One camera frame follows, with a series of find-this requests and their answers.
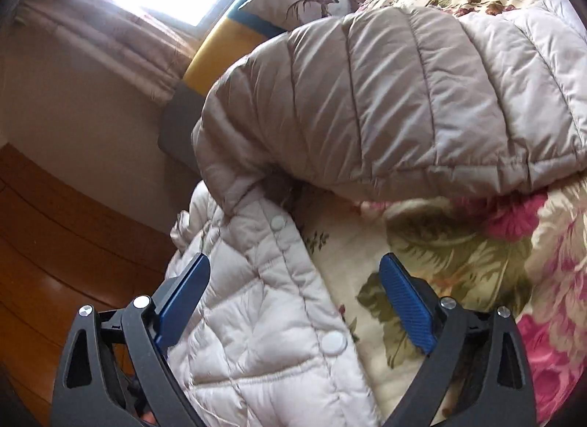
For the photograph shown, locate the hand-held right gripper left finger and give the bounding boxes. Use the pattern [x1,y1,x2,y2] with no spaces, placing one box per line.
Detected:
[50,253,212,427]

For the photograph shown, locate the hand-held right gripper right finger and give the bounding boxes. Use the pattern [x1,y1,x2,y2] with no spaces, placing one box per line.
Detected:
[380,253,537,427]

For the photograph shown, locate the beige quilted puffer jacket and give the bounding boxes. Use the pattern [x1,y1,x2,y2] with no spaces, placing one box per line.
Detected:
[165,0,587,427]

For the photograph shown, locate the floral quilt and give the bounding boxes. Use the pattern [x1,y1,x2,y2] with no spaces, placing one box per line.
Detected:
[293,0,587,427]

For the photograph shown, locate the yellow and blue cushion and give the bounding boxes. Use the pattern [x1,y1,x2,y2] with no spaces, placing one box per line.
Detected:
[158,0,294,171]

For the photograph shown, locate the beige curtain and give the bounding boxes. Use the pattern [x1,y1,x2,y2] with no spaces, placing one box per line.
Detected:
[18,0,203,106]

